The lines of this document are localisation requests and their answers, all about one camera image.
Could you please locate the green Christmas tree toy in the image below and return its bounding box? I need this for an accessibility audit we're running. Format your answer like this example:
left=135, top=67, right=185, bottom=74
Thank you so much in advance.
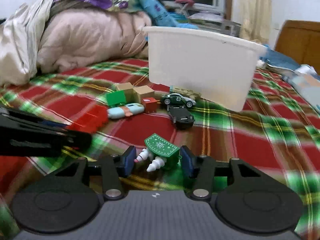
left=134, top=133, right=181, bottom=173

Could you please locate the black toy car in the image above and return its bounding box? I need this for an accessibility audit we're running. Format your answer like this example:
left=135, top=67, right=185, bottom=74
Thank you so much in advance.
left=167, top=106, right=195, bottom=130

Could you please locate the light blue fish toy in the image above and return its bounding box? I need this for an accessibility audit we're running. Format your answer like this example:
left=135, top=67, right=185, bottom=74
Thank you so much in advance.
left=107, top=103, right=145, bottom=119

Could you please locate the wooden cube block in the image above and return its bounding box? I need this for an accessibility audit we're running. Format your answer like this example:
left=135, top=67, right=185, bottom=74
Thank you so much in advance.
left=116, top=82, right=135, bottom=103
left=133, top=85, right=155, bottom=103

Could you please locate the tan toy tank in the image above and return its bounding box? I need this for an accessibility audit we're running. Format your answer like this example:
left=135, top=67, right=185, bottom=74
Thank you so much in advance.
left=169, top=86, right=201, bottom=101

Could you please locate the small red cube toy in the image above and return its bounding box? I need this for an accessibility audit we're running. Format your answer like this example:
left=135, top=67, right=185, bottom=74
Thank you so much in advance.
left=141, top=98, right=159, bottom=113

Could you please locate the red plastic block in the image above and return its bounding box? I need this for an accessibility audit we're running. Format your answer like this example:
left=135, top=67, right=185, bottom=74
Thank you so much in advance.
left=66, top=105, right=108, bottom=134

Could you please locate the green plastic block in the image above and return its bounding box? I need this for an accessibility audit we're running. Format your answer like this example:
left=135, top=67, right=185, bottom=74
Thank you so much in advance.
left=106, top=90, right=127, bottom=108

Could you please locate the pink quilted duvet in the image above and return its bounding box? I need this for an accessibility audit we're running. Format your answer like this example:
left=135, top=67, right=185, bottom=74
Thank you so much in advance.
left=1, top=0, right=151, bottom=86

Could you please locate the red green plaid bedsheet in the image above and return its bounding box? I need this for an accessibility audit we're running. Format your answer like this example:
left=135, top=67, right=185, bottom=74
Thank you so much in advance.
left=1, top=59, right=319, bottom=239

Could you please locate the white plastic bin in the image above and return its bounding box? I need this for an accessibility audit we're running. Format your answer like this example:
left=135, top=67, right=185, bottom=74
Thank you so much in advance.
left=143, top=27, right=267, bottom=112

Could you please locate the blue pillow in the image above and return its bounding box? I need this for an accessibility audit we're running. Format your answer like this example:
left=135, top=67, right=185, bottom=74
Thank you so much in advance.
left=260, top=44, right=300, bottom=71

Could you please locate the cartoon patterned pillow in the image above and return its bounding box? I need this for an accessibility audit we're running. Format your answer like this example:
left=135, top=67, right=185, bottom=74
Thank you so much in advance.
left=267, top=63, right=320, bottom=113

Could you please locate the grey stool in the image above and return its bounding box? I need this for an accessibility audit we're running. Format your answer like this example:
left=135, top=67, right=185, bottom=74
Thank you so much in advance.
left=214, top=20, right=241, bottom=37

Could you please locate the white bagged pillow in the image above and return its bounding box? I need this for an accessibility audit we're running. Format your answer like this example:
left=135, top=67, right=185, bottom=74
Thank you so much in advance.
left=189, top=12, right=224, bottom=22

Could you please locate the wooden headboard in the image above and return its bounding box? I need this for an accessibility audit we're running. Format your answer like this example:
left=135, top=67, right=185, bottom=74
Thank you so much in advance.
left=274, top=20, right=320, bottom=73

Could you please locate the folding chair red seat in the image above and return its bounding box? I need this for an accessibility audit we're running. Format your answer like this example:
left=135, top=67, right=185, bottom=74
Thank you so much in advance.
left=175, top=0, right=195, bottom=18

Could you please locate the purple floral blue blanket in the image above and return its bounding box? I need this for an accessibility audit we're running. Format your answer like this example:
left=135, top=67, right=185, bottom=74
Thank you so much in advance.
left=50, top=0, right=197, bottom=29

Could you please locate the yellow curtain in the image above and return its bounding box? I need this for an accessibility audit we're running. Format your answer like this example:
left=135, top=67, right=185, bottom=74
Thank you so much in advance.
left=240, top=0, right=272, bottom=44

